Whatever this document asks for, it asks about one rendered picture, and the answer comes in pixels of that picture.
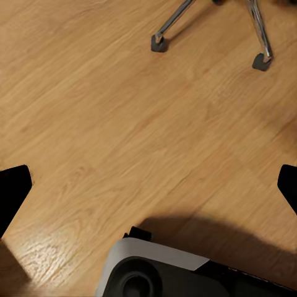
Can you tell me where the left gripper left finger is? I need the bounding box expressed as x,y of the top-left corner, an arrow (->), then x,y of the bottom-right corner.
0,165 -> 32,238

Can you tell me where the swivel chair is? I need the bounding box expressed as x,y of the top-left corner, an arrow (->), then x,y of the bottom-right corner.
151,0 -> 297,72

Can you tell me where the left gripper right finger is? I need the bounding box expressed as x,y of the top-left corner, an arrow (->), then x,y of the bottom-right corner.
277,164 -> 297,214

